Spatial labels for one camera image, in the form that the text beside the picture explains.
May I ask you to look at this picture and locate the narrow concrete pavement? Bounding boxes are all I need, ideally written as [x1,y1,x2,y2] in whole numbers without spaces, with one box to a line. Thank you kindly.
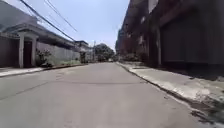
[0,63,88,78]

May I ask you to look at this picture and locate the distant buildings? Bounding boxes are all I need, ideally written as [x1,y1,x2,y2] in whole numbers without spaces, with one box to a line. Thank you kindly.
[74,39,96,64]

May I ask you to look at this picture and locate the tall dark brick building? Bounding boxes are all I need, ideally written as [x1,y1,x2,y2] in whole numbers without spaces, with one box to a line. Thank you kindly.
[114,0,224,73]

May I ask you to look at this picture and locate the grey concrete road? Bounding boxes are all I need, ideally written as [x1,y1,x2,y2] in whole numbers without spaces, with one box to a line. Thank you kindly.
[0,62,224,128]

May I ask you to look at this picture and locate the overhead wires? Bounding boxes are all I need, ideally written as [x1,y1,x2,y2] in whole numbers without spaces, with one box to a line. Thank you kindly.
[18,0,80,43]

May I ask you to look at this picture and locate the building with pale pillars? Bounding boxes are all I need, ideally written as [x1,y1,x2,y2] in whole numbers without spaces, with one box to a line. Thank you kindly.
[0,0,78,70]

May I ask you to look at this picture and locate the small green bush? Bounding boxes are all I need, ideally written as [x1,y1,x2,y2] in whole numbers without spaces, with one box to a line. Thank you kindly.
[34,49,54,68]

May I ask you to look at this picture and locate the grey boundary wall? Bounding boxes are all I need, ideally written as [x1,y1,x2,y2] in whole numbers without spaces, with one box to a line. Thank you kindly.
[35,41,83,66]

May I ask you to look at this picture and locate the raised concrete pavement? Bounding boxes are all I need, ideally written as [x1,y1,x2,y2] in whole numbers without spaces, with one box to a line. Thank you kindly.
[116,61,224,125]

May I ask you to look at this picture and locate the round dark tree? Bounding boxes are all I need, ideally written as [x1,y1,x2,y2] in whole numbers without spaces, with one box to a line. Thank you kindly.
[93,43,116,63]

